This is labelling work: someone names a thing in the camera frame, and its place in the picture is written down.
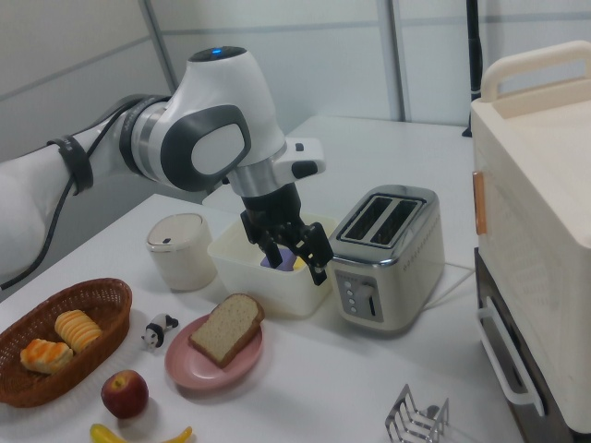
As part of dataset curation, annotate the brown wicker basket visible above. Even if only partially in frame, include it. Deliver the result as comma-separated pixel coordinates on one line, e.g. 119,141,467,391
0,277,134,409

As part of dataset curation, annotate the cream and chrome toaster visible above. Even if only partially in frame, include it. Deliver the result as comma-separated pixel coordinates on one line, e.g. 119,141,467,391
328,184,447,336

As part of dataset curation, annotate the striped yellow bread roll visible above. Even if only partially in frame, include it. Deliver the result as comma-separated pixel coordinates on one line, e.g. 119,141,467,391
54,309,103,354

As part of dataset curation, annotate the black strap around arm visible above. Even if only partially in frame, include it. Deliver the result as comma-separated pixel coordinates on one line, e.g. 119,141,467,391
45,134,95,196

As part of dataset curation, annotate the pink plate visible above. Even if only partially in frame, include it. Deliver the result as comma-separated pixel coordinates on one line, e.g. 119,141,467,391
163,310,265,391

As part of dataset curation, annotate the orange cabinet tab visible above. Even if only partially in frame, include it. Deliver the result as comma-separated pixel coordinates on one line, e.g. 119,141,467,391
471,170,488,235

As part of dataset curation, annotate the white oven door handle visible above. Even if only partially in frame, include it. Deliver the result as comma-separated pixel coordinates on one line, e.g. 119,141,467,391
476,294,546,416

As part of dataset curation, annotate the panda figurine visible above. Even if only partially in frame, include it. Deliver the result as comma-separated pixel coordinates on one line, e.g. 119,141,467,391
140,313,180,351

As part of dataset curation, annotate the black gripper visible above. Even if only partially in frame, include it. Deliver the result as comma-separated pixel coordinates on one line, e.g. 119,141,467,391
239,181,335,287

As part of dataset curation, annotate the small white lidded bin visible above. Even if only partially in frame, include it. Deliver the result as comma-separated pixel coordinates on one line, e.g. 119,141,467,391
145,212,218,292

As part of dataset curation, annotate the dark oven appliance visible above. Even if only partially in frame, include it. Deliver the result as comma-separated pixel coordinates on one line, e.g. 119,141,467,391
474,246,576,443

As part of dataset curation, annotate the black pole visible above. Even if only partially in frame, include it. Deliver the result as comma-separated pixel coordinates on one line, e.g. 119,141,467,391
463,0,484,138

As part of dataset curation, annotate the yellow banana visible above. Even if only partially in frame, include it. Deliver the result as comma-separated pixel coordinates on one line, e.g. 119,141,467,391
89,423,193,443

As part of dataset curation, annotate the red apple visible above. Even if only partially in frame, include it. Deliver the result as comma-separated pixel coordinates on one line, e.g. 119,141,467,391
101,369,151,420

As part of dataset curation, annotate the metal toast rack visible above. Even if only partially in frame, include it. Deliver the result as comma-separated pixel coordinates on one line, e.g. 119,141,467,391
384,383,451,443

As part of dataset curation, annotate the orange glazed pastry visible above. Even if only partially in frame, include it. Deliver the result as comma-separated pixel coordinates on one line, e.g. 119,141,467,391
19,338,75,375

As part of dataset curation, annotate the large cream plastic cabinet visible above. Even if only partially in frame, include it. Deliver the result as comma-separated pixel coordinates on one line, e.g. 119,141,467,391
469,40,591,435

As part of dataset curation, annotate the white toaster power cord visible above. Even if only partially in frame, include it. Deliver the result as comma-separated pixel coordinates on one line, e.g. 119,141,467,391
427,261,476,311

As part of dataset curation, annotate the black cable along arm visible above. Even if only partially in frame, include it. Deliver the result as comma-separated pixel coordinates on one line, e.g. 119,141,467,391
0,99,153,291

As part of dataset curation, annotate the white plastic storage box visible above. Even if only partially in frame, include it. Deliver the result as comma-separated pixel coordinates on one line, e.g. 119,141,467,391
207,211,341,319

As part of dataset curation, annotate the purple item in box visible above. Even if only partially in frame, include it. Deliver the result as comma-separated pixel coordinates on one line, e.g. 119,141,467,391
259,246,296,273

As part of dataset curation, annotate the brown bread slice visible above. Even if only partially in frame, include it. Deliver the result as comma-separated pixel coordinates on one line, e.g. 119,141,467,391
187,293,267,369

